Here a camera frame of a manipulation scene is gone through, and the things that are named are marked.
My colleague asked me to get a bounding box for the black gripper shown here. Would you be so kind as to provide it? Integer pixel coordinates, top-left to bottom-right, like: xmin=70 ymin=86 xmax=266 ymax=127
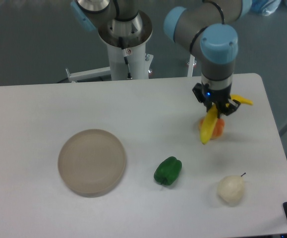
xmin=192 ymin=78 xmax=241 ymax=118

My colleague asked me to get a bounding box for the yellow banana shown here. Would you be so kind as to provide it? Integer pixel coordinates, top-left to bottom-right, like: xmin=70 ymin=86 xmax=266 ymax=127
xmin=199 ymin=94 xmax=254 ymax=145

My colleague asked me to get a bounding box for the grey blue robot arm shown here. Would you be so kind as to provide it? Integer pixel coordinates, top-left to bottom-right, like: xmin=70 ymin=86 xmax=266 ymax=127
xmin=71 ymin=0 xmax=251 ymax=117

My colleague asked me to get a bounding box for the orange peeled mandarin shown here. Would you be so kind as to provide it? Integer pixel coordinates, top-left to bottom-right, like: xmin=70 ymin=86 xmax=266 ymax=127
xmin=198 ymin=118 xmax=225 ymax=144

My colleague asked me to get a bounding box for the green bell pepper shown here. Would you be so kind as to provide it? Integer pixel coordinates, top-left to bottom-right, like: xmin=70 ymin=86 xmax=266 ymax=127
xmin=154 ymin=156 xmax=182 ymax=186

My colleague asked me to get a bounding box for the white pear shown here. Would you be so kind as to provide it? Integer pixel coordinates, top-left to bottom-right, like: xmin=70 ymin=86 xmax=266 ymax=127
xmin=217 ymin=173 xmax=246 ymax=206

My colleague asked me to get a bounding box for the blue plastic bag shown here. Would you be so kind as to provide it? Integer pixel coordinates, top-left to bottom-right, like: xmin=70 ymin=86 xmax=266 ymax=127
xmin=250 ymin=0 xmax=282 ymax=16

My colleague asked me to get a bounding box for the beige round plate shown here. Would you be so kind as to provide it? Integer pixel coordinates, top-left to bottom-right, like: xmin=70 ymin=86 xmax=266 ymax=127
xmin=57 ymin=129 xmax=126 ymax=197

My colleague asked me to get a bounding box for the white frame post right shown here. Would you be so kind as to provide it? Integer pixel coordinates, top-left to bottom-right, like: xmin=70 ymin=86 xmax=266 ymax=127
xmin=186 ymin=55 xmax=197 ymax=77

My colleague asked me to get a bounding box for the black cable on pedestal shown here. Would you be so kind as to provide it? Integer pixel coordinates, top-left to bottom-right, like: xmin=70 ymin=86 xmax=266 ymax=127
xmin=118 ymin=36 xmax=133 ymax=80

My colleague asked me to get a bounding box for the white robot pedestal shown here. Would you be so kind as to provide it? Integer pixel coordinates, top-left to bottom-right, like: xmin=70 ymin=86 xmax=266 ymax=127
xmin=98 ymin=11 xmax=153 ymax=80

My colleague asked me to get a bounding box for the white frame bracket left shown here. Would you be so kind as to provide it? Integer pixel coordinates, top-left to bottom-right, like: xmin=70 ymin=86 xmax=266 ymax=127
xmin=65 ymin=67 xmax=111 ymax=82

